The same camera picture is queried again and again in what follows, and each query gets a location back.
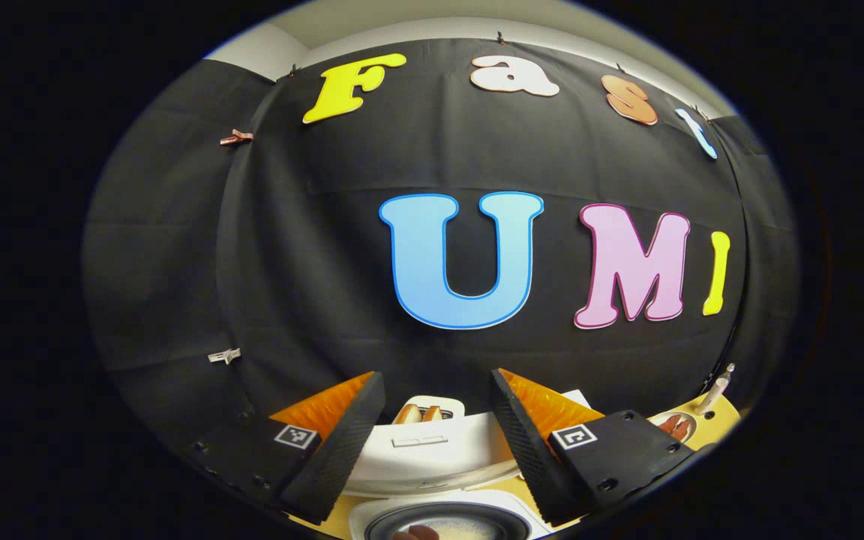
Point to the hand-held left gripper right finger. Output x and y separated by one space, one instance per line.
526 450

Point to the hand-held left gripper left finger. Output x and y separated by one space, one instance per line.
342 450

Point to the white rice cooker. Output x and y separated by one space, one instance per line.
432 465

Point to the white rice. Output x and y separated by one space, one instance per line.
462 529

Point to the toast slice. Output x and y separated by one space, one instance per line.
407 414
432 412

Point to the white toaster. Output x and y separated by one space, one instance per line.
451 409

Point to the white cloth clip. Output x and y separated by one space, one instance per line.
223 355

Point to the white round plate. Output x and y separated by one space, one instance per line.
691 431

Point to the black backdrop cloth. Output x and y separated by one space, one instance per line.
289 262

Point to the small bottle with pink label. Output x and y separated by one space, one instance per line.
713 390

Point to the copper cloth clip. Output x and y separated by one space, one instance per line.
237 137

